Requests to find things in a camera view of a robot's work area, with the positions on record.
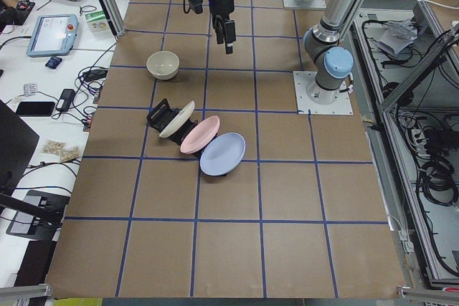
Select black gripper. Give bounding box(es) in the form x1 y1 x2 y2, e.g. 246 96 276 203
209 0 236 54

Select blue plate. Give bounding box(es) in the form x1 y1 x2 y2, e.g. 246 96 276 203
200 133 246 176

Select pink plate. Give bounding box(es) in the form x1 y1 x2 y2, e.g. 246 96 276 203
180 115 220 154

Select cream white plate in rack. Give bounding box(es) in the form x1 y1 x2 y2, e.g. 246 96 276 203
159 100 195 138

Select cream white bowl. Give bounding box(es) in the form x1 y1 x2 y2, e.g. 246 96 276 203
146 51 179 80

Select green white box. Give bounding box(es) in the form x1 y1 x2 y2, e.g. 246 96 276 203
85 11 109 32

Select near teach pendant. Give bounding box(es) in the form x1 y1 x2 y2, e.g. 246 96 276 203
27 14 79 57

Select black power adapter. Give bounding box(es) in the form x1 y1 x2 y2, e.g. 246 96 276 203
56 88 76 113

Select snack bags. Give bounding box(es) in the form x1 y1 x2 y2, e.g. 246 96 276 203
42 140 80 163

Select black smartphone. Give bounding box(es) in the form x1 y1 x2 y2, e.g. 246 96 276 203
16 101 55 117

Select black monitor stand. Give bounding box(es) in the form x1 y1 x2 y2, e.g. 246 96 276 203
1 103 70 241

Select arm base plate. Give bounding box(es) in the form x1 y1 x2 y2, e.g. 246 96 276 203
283 0 326 11
293 71 354 115

